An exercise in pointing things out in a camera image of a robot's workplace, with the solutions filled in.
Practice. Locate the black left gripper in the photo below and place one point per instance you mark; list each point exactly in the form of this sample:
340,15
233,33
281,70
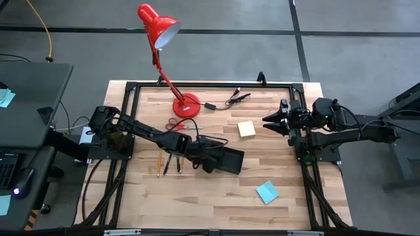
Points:
205,150

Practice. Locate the black pen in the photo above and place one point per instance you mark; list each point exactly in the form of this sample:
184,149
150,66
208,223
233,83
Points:
167,165
178,164

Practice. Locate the yellow sticky note pad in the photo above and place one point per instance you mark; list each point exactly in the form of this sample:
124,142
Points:
246,128

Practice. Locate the black triangular bracket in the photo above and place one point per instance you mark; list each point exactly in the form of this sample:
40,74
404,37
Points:
45,114

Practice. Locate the light blue paper note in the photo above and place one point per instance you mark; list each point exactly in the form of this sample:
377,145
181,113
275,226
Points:
4,204
6,98

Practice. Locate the dark grey desk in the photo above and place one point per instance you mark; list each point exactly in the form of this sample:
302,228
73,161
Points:
33,98

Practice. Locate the white paper label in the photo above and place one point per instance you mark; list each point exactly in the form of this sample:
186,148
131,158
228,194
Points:
86,136

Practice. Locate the black mesh desk organizer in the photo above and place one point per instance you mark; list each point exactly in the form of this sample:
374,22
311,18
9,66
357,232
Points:
233,160

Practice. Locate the orange pencil with eraser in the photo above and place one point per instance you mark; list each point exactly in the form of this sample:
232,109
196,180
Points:
181,165
159,164

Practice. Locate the red desk lamp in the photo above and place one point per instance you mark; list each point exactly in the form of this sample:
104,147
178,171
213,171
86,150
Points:
159,26

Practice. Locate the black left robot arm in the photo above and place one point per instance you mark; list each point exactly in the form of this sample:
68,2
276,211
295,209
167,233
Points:
144,129

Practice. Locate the black aluminium table frame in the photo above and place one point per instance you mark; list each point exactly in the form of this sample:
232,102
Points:
213,85

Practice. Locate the blue sticky note pad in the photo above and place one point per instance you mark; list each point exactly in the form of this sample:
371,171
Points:
267,192

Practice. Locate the silver metal bracket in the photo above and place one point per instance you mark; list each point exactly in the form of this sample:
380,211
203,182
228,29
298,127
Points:
121,232
305,233

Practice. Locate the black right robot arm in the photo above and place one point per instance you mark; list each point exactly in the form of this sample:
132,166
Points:
348,134

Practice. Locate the black keyboard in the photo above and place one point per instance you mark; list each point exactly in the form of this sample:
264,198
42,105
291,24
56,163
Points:
8,170

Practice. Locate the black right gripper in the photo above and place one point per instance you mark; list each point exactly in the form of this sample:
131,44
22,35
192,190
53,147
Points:
297,119

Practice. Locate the black computer mouse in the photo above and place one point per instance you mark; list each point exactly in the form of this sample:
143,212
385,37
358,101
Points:
23,183

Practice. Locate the grey metal stand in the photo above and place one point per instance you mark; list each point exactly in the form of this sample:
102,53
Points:
400,147

